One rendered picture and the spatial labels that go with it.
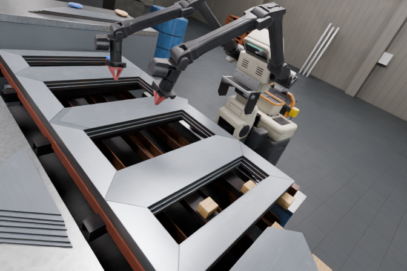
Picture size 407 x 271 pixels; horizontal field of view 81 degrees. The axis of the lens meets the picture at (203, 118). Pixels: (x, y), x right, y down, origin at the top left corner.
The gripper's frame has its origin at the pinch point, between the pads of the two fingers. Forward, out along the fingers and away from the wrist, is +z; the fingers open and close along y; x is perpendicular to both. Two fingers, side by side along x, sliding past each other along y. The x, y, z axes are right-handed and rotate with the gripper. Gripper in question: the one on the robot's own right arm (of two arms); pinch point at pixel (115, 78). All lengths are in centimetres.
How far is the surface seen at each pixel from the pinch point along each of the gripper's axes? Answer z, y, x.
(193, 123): 19.4, 34.4, 27.1
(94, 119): 12.6, 19.8, -20.9
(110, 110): 11.5, 14.8, -11.0
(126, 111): 12.2, 17.3, -3.8
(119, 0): -81, -488, 279
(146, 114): 13.5, 22.4, 4.0
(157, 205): 26, 68, -23
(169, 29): -28, -243, 240
